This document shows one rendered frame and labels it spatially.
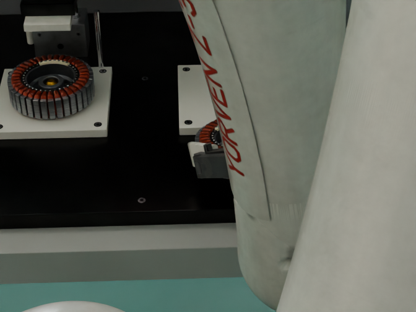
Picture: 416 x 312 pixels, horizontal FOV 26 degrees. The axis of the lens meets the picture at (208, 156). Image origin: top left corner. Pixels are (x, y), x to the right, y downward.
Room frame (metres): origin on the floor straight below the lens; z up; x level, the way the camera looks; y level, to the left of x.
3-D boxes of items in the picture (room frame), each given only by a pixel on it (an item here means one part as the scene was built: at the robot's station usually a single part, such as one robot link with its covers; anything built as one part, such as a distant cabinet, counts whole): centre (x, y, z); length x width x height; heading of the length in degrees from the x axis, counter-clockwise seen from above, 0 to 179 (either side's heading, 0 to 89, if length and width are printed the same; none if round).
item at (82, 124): (0.99, 0.21, 0.78); 0.15 x 0.15 x 0.01; 2
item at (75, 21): (1.14, 0.21, 0.80); 0.07 x 0.05 x 0.06; 92
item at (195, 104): (1.00, -0.04, 0.78); 0.15 x 0.15 x 0.01; 2
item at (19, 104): (0.99, 0.21, 0.80); 0.11 x 0.11 x 0.04
